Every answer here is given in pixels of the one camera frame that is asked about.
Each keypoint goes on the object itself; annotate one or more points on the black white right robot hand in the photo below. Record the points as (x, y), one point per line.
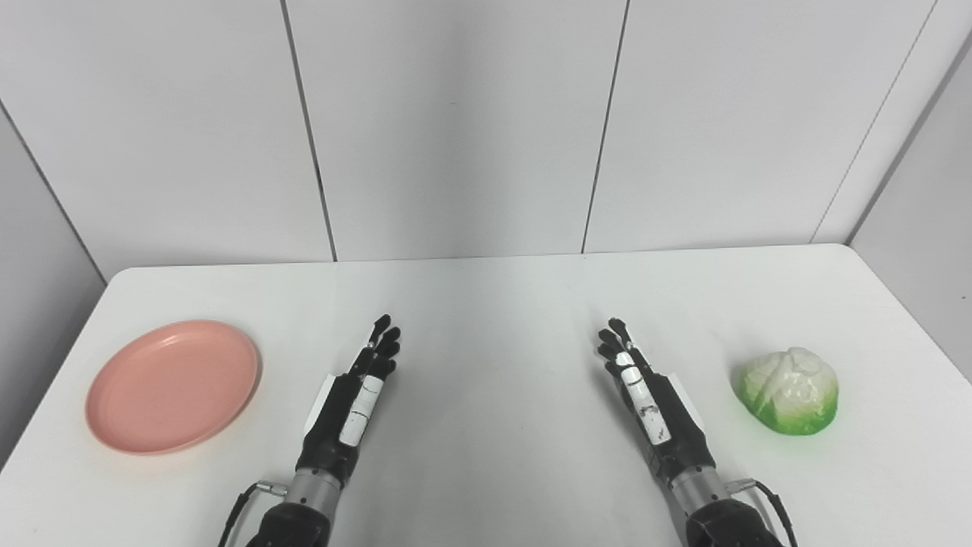
(668, 425)

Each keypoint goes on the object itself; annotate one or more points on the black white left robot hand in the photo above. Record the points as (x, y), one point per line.
(334, 425)

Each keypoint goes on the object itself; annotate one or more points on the green white toy cabbage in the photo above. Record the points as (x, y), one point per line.
(790, 391)

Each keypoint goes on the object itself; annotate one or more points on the pink round plate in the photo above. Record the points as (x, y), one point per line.
(173, 386)

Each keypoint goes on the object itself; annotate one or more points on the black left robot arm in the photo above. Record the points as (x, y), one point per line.
(300, 516)

